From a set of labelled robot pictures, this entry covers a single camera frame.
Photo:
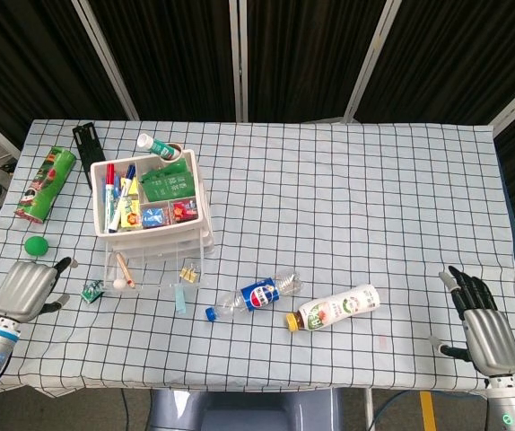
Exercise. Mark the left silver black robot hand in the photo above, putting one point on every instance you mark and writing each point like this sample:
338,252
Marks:
22,289

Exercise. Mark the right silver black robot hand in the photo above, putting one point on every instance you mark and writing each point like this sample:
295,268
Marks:
493,341

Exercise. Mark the small green packet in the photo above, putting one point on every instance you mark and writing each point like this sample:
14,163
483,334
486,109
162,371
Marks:
92,292

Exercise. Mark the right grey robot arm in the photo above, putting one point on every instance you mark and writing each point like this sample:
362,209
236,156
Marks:
506,404

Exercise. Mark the white desk organizer box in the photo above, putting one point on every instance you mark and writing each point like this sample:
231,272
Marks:
97,202

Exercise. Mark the green ball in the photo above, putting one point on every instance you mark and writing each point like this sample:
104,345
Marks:
36,246

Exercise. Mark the wooden stick with white ball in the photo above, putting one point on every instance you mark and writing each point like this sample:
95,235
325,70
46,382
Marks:
125,269

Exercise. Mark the green chips can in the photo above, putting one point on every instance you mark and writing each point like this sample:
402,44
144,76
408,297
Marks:
44,184

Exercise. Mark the yellow lion snack packet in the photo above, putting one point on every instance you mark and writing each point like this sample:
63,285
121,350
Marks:
131,217

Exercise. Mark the red cap whiteboard marker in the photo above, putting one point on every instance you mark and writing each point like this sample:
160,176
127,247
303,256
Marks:
110,182

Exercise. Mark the blue cap whiteboard marker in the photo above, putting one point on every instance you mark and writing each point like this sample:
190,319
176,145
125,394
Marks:
125,190

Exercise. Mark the plain yellow snack packet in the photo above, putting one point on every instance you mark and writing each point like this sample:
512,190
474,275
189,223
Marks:
131,186

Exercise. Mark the blue snack packet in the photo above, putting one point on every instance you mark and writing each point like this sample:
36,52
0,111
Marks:
155,217

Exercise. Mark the light blue eraser strip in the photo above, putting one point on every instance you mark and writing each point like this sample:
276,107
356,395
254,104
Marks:
180,303

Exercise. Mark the white-label tea drink bottle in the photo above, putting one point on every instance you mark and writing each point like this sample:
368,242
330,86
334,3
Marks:
334,307

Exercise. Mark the gold binder clip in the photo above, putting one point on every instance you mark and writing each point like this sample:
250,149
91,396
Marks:
190,274

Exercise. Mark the green tea sachets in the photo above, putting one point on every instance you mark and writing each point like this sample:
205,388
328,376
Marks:
168,185

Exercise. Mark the red snack packet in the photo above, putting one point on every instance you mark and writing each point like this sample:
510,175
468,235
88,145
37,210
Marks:
183,211

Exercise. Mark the blue checkered tablecloth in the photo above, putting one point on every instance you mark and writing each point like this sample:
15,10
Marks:
374,202

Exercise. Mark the white green tube bottle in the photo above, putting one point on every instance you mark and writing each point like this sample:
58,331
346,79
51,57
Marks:
156,146

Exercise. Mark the empty Pepsi bottle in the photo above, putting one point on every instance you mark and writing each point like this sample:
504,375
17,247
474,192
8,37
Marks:
257,294

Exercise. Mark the grey robot torso base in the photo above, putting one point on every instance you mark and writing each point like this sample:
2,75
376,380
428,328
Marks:
244,410

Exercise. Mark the dark folding screen divider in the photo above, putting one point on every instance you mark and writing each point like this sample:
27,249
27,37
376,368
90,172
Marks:
307,45

